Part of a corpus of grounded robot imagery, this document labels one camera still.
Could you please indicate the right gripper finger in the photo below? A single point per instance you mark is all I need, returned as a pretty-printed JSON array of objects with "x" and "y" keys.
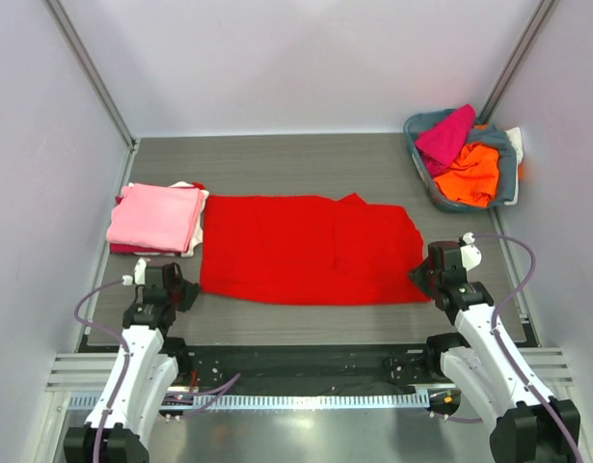
[
  {"x": 435, "y": 295},
  {"x": 423, "y": 277}
]

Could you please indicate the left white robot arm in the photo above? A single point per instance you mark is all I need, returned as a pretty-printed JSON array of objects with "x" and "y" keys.
[{"x": 147, "y": 365}]

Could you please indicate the orange t shirt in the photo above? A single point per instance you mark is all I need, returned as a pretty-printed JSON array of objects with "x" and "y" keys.
[{"x": 472, "y": 178}]

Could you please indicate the magenta t shirt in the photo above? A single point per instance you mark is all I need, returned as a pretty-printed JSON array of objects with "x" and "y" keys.
[{"x": 442, "y": 143}]

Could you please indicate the aluminium frame post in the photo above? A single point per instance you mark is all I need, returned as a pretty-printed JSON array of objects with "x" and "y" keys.
[
  {"x": 534, "y": 27},
  {"x": 86, "y": 63}
]

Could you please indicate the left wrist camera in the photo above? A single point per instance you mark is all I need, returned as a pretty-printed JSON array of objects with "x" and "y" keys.
[{"x": 138, "y": 277}]

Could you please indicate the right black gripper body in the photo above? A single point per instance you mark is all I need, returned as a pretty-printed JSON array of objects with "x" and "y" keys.
[{"x": 422, "y": 273}]

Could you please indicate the right aluminium frame post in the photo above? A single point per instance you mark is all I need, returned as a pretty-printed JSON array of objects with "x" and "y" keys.
[{"x": 534, "y": 27}]

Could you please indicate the blue laundry basket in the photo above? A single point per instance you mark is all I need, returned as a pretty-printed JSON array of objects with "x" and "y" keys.
[{"x": 411, "y": 129}]

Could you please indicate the folded crimson t shirt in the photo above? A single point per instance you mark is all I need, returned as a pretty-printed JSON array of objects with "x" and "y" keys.
[{"x": 132, "y": 250}]

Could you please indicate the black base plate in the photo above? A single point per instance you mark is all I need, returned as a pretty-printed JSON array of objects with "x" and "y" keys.
[{"x": 352, "y": 369}]

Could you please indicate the folded pink t shirt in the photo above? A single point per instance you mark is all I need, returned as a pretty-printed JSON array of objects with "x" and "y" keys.
[{"x": 153, "y": 217}]

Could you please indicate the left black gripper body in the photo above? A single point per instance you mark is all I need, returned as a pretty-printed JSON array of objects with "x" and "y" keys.
[{"x": 175, "y": 293}]

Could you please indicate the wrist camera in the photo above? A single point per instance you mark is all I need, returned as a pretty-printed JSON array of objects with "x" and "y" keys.
[
  {"x": 138, "y": 277},
  {"x": 471, "y": 256}
]

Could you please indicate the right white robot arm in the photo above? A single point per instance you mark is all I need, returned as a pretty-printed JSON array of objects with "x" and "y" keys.
[{"x": 525, "y": 420}]

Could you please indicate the white slotted cable duct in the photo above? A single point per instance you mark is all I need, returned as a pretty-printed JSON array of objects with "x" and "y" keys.
[{"x": 418, "y": 400}]

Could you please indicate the red t shirt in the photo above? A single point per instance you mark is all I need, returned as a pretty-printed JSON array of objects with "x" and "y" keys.
[{"x": 310, "y": 251}]

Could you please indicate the aluminium front rail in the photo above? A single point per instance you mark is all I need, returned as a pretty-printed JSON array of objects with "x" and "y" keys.
[{"x": 91, "y": 370}]

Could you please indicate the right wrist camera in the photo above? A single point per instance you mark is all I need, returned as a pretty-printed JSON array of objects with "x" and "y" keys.
[{"x": 471, "y": 256}]

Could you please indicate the white t shirt in basket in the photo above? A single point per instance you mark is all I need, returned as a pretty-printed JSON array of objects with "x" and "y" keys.
[{"x": 515, "y": 138}]

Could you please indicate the left aluminium frame post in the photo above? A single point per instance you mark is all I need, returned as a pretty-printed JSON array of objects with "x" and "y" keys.
[{"x": 86, "y": 63}]

